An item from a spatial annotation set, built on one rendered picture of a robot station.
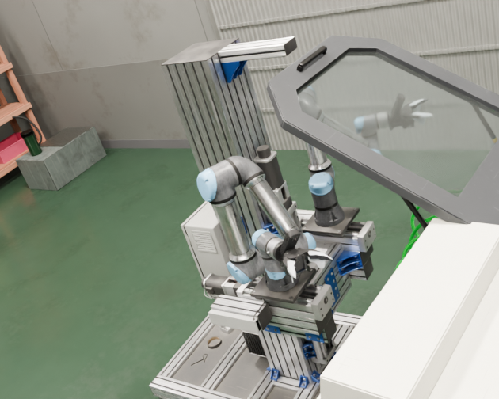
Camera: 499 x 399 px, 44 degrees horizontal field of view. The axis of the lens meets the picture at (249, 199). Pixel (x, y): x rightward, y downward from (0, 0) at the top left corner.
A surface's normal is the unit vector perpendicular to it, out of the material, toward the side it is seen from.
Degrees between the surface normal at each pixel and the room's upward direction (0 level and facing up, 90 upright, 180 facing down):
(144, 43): 90
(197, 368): 0
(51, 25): 90
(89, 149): 90
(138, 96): 90
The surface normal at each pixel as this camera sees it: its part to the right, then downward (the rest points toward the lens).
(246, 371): -0.28, -0.84
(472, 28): -0.50, 0.54
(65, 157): 0.81, 0.05
